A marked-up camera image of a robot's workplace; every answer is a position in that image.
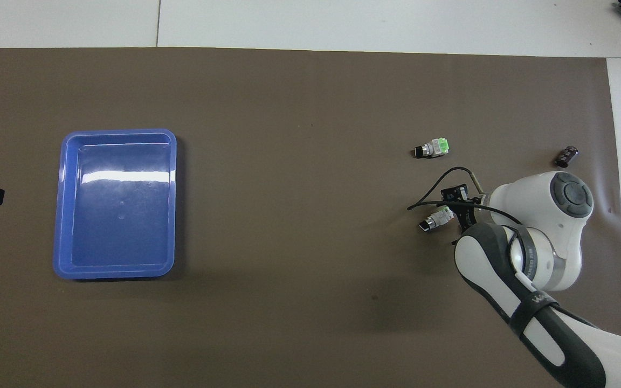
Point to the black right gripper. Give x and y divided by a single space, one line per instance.
477 207

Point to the pale green white knob switch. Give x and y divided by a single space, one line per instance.
440 217

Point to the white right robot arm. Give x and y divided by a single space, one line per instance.
537 237

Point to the small dark brown component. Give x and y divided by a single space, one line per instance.
566 157

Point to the blue plastic tray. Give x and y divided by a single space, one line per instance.
116 215

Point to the brown table mat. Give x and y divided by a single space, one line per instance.
289 323

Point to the bright green white knob switch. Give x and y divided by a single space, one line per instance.
439 147

